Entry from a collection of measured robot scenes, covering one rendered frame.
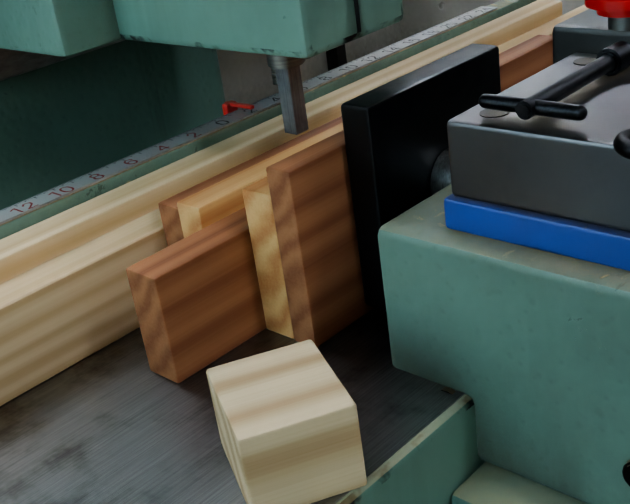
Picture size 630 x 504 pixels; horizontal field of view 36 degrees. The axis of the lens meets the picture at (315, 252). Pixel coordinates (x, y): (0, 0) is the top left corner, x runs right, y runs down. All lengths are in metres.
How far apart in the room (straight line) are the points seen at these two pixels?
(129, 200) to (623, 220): 0.23
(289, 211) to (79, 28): 0.19
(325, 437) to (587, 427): 0.09
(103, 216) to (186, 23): 0.10
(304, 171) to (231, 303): 0.07
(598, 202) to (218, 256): 0.15
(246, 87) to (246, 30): 3.33
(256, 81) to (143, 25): 3.31
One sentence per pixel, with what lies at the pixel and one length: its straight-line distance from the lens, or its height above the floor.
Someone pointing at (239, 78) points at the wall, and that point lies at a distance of 3.74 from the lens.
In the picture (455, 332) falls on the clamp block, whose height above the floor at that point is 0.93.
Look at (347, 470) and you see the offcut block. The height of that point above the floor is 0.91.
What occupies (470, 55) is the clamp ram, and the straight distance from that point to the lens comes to 0.42.
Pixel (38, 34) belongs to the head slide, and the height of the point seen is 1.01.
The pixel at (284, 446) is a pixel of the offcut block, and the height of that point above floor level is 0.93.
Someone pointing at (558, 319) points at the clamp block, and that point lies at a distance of 0.32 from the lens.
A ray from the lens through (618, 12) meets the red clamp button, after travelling 0.38.
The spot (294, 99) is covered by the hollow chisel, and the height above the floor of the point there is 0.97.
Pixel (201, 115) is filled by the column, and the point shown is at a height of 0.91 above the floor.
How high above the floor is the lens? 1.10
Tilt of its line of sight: 26 degrees down
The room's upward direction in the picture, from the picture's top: 8 degrees counter-clockwise
